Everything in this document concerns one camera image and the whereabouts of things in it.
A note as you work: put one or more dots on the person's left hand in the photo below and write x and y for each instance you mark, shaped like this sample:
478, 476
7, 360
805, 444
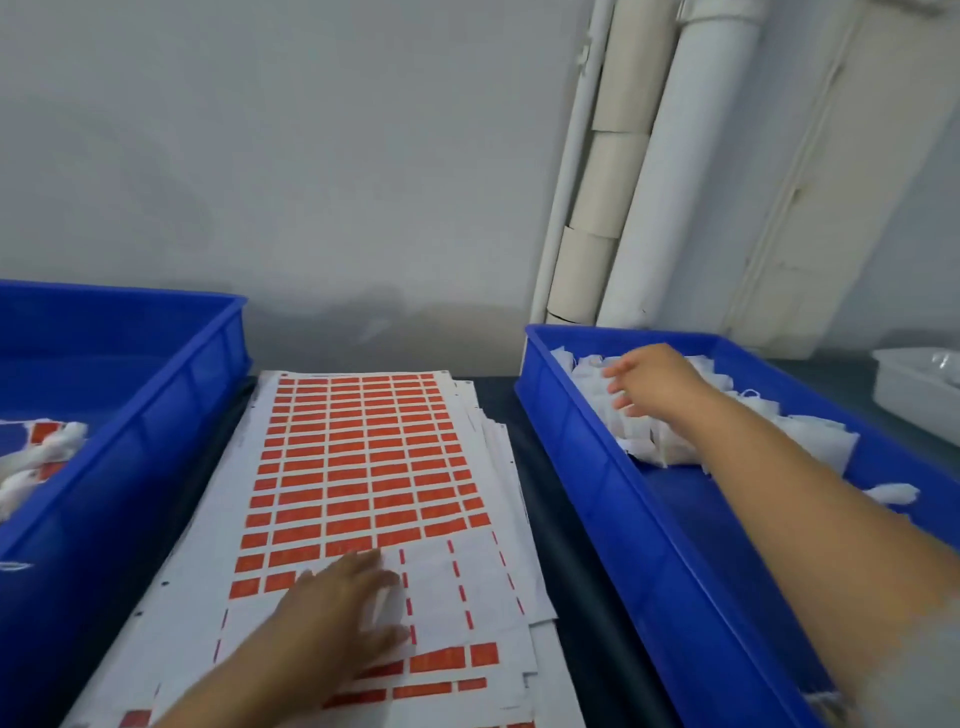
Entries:
322, 619

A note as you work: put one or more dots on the person's right hand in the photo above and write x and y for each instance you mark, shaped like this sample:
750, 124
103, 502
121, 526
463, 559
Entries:
664, 382

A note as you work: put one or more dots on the person's right thumb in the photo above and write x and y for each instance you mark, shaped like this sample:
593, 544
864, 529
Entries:
626, 406

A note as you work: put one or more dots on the person's left middle finger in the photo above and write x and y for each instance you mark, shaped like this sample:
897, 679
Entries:
360, 562

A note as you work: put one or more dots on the person's left thumb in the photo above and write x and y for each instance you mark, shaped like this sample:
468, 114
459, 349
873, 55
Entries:
382, 643

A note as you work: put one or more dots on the person's right forearm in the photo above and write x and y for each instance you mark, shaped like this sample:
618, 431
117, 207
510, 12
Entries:
810, 525

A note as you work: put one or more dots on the person's left forearm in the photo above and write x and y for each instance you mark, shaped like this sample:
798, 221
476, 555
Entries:
232, 682

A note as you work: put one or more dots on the stack of orange label sheets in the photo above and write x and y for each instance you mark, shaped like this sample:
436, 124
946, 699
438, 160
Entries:
352, 465

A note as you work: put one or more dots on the blue plastic crate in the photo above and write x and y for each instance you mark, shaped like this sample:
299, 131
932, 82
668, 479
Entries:
637, 540
135, 420

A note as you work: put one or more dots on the beige cardboard tube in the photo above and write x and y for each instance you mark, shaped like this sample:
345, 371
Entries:
637, 67
609, 184
581, 274

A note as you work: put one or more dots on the pile of white pouches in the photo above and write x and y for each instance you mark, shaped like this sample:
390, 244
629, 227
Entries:
814, 441

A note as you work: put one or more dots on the thick white pipe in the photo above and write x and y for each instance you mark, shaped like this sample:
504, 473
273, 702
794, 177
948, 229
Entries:
675, 187

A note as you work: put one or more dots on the thin white pipe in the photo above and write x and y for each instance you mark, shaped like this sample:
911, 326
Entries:
570, 172

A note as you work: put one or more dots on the single white pouch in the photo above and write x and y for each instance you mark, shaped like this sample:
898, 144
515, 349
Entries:
892, 493

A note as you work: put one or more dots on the white plastic container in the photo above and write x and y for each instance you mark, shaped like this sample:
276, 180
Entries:
919, 394

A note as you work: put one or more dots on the cream door panel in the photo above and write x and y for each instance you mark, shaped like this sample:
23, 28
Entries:
847, 172

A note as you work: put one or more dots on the white pouch with orange label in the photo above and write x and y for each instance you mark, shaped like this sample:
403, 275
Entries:
52, 439
16, 491

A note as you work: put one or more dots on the white sleeve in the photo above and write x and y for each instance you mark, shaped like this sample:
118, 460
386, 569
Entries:
919, 682

